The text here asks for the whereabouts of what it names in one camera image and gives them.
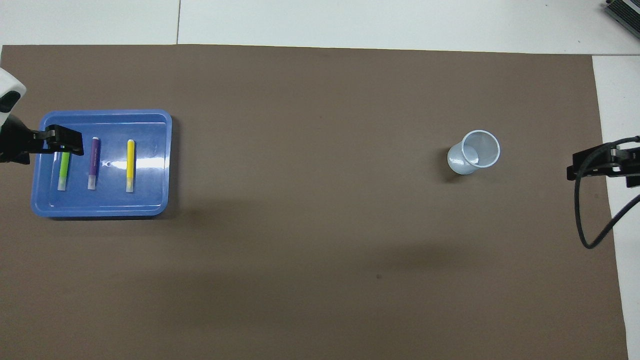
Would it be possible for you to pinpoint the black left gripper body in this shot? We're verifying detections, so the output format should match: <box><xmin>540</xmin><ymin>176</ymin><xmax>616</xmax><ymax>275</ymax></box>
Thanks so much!
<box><xmin>0</xmin><ymin>115</ymin><xmax>47</xmax><ymax>165</ymax></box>

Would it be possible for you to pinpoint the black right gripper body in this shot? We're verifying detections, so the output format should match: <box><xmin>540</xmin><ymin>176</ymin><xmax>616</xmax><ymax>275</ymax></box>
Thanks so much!
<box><xmin>607</xmin><ymin>141</ymin><xmax>640</xmax><ymax>189</ymax></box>

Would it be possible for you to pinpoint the purple marker pen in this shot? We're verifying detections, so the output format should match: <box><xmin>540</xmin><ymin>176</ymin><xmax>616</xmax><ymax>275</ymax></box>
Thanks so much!
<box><xmin>87</xmin><ymin>136</ymin><xmax>101</xmax><ymax>191</ymax></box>

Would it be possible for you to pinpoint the yellow marker pen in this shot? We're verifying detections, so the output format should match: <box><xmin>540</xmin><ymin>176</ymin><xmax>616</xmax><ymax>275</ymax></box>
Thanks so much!
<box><xmin>125</xmin><ymin>139</ymin><xmax>136</xmax><ymax>193</ymax></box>

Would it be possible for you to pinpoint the green marker pen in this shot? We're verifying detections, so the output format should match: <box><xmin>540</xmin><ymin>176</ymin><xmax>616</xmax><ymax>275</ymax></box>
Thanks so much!
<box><xmin>57</xmin><ymin>151</ymin><xmax>71</xmax><ymax>191</ymax></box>

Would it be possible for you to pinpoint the blue plastic tray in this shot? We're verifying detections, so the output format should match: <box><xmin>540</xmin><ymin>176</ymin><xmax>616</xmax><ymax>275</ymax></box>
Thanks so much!
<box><xmin>31</xmin><ymin>109</ymin><xmax>173</xmax><ymax>219</ymax></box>

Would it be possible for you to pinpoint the translucent plastic cup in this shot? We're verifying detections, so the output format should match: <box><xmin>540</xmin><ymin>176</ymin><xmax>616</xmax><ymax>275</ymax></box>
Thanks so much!
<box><xmin>446</xmin><ymin>129</ymin><xmax>501</xmax><ymax>176</ymax></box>

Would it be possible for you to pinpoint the grey ribbed device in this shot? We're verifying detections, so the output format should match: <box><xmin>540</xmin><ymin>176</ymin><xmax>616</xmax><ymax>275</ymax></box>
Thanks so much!
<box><xmin>604</xmin><ymin>0</ymin><xmax>640</xmax><ymax>38</ymax></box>

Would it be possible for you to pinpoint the brown table mat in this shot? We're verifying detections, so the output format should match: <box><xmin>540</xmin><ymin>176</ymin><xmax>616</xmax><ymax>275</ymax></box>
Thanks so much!
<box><xmin>0</xmin><ymin>44</ymin><xmax>630</xmax><ymax>360</ymax></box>

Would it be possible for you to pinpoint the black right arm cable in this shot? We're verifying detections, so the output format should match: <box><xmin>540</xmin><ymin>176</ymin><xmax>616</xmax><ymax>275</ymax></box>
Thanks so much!
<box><xmin>574</xmin><ymin>135</ymin><xmax>640</xmax><ymax>249</ymax></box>

